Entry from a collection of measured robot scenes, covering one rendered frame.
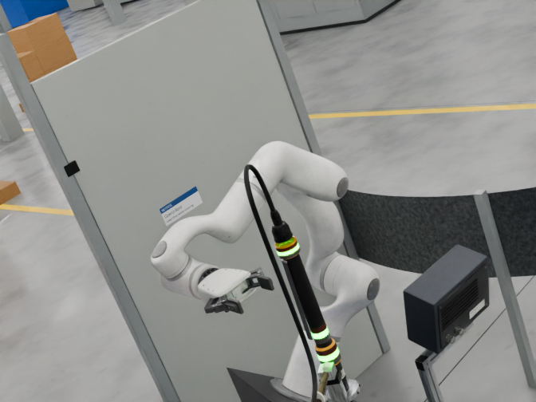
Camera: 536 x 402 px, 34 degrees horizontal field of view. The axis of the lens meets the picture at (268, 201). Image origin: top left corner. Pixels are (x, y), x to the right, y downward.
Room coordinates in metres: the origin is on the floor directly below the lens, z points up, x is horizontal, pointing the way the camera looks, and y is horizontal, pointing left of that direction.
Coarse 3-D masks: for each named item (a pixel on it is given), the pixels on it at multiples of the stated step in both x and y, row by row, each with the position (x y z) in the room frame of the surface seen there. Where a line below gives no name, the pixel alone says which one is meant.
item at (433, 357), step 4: (472, 324) 2.24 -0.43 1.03; (468, 328) 2.23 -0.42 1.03; (464, 332) 2.22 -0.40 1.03; (460, 336) 2.20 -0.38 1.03; (456, 340) 2.19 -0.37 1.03; (448, 344) 2.18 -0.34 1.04; (452, 344) 2.18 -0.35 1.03; (444, 348) 2.17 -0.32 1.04; (448, 348) 2.17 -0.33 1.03; (424, 352) 2.16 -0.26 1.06; (428, 352) 2.15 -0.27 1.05; (432, 352) 2.14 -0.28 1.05; (440, 352) 2.15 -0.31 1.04; (444, 352) 2.16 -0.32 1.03; (428, 356) 2.13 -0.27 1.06; (432, 356) 2.14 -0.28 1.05; (436, 356) 2.14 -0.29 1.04; (440, 356) 2.15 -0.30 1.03; (428, 360) 2.12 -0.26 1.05; (432, 360) 2.13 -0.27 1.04; (436, 360) 2.14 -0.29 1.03; (416, 364) 2.13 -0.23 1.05; (420, 364) 2.12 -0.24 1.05; (428, 364) 2.12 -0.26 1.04; (432, 364) 2.13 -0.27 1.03; (420, 368) 2.12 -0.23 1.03; (424, 368) 2.11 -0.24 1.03
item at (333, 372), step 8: (320, 368) 1.50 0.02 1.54; (328, 368) 1.49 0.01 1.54; (336, 368) 1.51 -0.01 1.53; (320, 376) 1.49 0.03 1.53; (336, 376) 1.49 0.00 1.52; (328, 384) 1.49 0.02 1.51; (336, 384) 1.50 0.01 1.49; (352, 384) 1.54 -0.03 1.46; (360, 384) 1.54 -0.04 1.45; (328, 392) 1.54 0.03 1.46; (336, 392) 1.50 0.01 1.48; (344, 392) 1.50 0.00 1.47; (352, 392) 1.51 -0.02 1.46; (336, 400) 1.51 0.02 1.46; (344, 400) 1.50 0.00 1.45
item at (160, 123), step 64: (256, 0) 3.87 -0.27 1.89; (128, 64) 3.47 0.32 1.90; (192, 64) 3.63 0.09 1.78; (256, 64) 3.79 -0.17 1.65; (64, 128) 3.28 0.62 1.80; (128, 128) 3.41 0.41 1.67; (192, 128) 3.56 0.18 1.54; (256, 128) 3.73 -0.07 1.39; (64, 192) 3.25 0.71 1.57; (128, 192) 3.35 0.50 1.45; (192, 192) 3.50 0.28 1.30; (128, 256) 3.29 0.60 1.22; (192, 256) 3.43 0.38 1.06; (256, 256) 3.59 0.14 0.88; (128, 320) 3.22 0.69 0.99; (192, 320) 3.37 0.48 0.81; (256, 320) 3.52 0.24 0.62; (192, 384) 3.30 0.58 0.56
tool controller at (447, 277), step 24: (456, 264) 2.23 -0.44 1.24; (480, 264) 2.22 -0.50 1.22; (408, 288) 2.18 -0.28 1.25; (432, 288) 2.16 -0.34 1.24; (456, 288) 2.15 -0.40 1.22; (480, 288) 2.23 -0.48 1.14; (408, 312) 2.18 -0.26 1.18; (432, 312) 2.10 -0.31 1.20; (456, 312) 2.16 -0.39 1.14; (480, 312) 2.25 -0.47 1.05; (408, 336) 2.21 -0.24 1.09; (432, 336) 2.13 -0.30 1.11; (456, 336) 2.18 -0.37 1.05
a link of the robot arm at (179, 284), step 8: (192, 264) 1.86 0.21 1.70; (200, 264) 1.86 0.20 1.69; (184, 272) 1.85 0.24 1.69; (160, 280) 1.93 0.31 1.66; (168, 280) 1.87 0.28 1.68; (176, 280) 1.85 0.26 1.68; (184, 280) 1.84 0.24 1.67; (168, 288) 1.91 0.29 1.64; (176, 288) 1.87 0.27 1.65; (184, 288) 1.84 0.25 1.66; (192, 296) 1.83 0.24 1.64
